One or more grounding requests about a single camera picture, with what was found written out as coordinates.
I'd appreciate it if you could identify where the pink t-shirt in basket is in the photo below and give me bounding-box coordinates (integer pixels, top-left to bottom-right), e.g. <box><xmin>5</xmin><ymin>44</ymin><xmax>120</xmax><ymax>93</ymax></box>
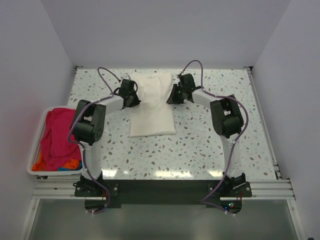
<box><xmin>38</xmin><ymin>107</ymin><xmax>82</xmax><ymax>171</ymax></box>

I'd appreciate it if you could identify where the white plastic laundry basket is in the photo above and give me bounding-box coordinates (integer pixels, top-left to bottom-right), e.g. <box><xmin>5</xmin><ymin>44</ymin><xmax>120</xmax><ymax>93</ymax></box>
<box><xmin>26</xmin><ymin>106</ymin><xmax>85</xmax><ymax>177</ymax></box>

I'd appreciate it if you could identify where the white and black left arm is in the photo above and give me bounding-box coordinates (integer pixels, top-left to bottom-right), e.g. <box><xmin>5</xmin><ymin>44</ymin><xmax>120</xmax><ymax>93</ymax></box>
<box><xmin>67</xmin><ymin>79</ymin><xmax>141</xmax><ymax>196</ymax></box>

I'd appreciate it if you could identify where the blue garment in basket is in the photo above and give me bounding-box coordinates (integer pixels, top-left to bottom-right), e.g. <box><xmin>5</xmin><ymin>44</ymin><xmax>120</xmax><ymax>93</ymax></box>
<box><xmin>58</xmin><ymin>159</ymin><xmax>83</xmax><ymax>171</ymax></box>

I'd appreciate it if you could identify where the white t-shirt red print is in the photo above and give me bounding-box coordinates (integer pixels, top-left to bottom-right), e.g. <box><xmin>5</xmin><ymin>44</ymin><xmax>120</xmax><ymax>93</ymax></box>
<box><xmin>129</xmin><ymin>72</ymin><xmax>176</xmax><ymax>138</ymax></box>

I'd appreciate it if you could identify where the aluminium frame rail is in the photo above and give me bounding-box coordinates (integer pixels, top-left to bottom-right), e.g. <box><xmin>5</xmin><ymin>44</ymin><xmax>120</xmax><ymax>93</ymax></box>
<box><xmin>32</xmin><ymin>66</ymin><xmax>297</xmax><ymax>201</ymax></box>

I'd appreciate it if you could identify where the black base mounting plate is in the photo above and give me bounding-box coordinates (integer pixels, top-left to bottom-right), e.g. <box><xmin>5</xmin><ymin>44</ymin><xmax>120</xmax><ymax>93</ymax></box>
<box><xmin>73</xmin><ymin>177</ymin><xmax>253</xmax><ymax>213</ymax></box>

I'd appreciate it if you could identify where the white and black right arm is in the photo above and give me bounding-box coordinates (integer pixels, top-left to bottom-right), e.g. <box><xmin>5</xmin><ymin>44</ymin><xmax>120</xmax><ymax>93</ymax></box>
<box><xmin>166</xmin><ymin>73</ymin><xmax>249</xmax><ymax>197</ymax></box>

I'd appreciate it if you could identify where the orange garment in basket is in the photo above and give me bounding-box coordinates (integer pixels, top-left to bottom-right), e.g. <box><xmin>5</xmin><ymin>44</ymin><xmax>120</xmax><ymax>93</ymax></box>
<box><xmin>32</xmin><ymin>157</ymin><xmax>82</xmax><ymax>172</ymax></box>

